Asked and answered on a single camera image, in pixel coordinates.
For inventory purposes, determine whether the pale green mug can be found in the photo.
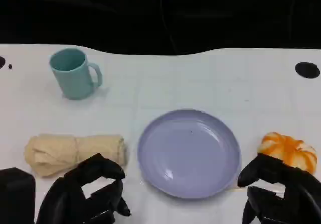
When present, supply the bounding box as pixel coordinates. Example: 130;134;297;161
49;47;103;100

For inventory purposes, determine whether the lilac plate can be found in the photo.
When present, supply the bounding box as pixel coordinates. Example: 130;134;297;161
137;109;242;199

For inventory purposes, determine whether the orange and white bread roll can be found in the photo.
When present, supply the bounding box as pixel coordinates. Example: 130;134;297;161
257;131;318;174

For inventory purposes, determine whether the beige towel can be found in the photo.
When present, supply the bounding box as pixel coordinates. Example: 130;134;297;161
24;133;128;178

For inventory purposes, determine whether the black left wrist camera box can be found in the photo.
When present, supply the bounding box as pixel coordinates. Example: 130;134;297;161
0;167;36;224

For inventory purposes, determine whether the black cloth backdrop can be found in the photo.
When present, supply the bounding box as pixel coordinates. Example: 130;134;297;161
0;0;321;56

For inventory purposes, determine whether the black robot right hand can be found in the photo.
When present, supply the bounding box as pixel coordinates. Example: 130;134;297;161
237;153;321;224

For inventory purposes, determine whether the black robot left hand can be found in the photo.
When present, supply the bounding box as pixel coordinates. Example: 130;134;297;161
36;153;131;224

